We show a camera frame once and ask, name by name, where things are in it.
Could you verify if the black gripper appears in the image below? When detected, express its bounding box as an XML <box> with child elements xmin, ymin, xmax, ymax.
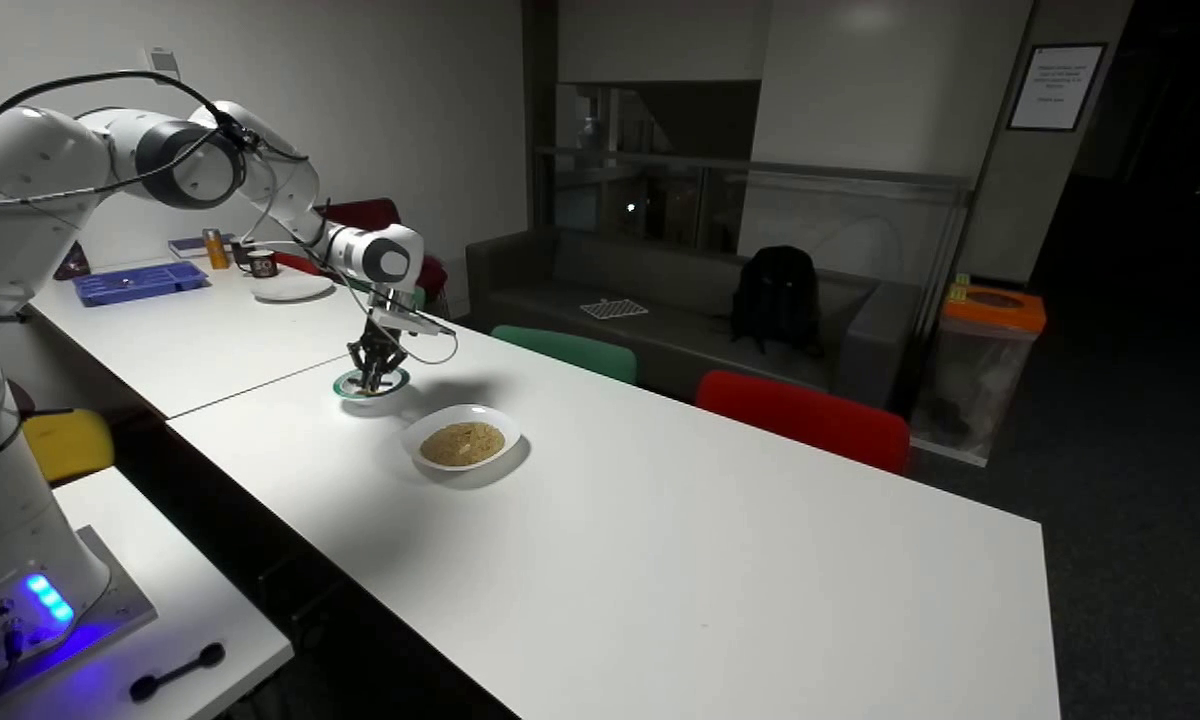
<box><xmin>346</xmin><ymin>309</ymin><xmax>414</xmax><ymax>399</ymax></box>

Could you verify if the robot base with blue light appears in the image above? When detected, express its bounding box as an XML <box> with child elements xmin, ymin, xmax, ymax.
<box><xmin>0</xmin><ymin>525</ymin><xmax>159</xmax><ymax>701</ymax></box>

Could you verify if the bowl with food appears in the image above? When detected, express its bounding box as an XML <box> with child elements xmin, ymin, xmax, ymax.
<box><xmin>403</xmin><ymin>399</ymin><xmax>532</xmax><ymax>483</ymax></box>

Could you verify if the white plate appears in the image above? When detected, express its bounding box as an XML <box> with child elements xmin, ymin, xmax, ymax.
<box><xmin>254</xmin><ymin>268</ymin><xmax>339</xmax><ymax>309</ymax></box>

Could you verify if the brown granular food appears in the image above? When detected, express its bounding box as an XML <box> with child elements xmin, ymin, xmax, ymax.
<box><xmin>416</xmin><ymin>420</ymin><xmax>511</xmax><ymax>470</ymax></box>

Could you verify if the dark red chair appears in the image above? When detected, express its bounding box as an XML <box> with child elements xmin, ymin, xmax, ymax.
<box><xmin>316</xmin><ymin>197</ymin><xmax>452</xmax><ymax>304</ymax></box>

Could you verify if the small green chair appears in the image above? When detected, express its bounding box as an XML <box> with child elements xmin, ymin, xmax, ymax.
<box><xmin>487</xmin><ymin>319</ymin><xmax>640</xmax><ymax>387</ymax></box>

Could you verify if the orange bottle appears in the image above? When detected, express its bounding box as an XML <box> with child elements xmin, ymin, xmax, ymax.
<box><xmin>200</xmin><ymin>224</ymin><xmax>238</xmax><ymax>276</ymax></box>

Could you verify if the open book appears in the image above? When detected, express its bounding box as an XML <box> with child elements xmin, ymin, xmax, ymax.
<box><xmin>578</xmin><ymin>292</ymin><xmax>655</xmax><ymax>327</ymax></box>

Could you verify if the blue flat box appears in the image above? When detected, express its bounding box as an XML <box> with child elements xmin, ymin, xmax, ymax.
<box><xmin>73</xmin><ymin>259</ymin><xmax>215</xmax><ymax>313</ymax></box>

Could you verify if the yellow stool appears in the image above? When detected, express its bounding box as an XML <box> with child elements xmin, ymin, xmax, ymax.
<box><xmin>17</xmin><ymin>402</ymin><xmax>119</xmax><ymax>488</ymax></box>

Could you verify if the grey sofa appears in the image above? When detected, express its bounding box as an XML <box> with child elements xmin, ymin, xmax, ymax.
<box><xmin>463</xmin><ymin>227</ymin><xmax>929</xmax><ymax>406</ymax></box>

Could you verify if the dark standing phone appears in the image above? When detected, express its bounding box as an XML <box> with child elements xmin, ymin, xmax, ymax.
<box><xmin>51</xmin><ymin>234</ymin><xmax>97</xmax><ymax>282</ymax></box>

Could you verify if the black dumbbell shaped tool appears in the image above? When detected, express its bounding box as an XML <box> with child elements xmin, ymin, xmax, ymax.
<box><xmin>130</xmin><ymin>639</ymin><xmax>227</xmax><ymax>707</ymax></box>

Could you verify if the black backpack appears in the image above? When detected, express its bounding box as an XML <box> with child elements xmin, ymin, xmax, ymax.
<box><xmin>728</xmin><ymin>243</ymin><xmax>825</xmax><ymax>358</ymax></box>

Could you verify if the orange lidded bin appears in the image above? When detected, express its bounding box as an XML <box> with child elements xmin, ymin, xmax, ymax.
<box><xmin>911</xmin><ymin>276</ymin><xmax>1053</xmax><ymax>470</ymax></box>

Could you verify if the paper wall notice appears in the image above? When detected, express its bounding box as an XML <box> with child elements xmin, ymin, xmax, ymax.
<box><xmin>1005</xmin><ymin>38</ymin><xmax>1114</xmax><ymax>136</ymax></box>

